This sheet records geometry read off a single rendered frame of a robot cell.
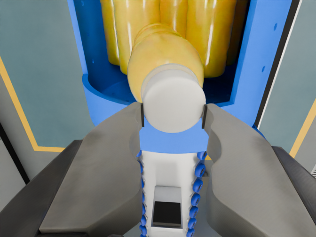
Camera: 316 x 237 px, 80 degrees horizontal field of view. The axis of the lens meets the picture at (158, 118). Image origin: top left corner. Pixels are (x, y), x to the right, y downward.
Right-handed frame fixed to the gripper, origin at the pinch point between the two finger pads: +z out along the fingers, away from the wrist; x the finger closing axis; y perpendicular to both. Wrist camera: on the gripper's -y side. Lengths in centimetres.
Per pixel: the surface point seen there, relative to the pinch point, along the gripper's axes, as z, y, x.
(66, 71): 131, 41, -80
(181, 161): 37, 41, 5
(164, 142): 6.8, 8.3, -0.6
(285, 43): 114, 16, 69
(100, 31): 25.5, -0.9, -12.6
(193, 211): 32, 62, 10
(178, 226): 22, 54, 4
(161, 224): 22, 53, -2
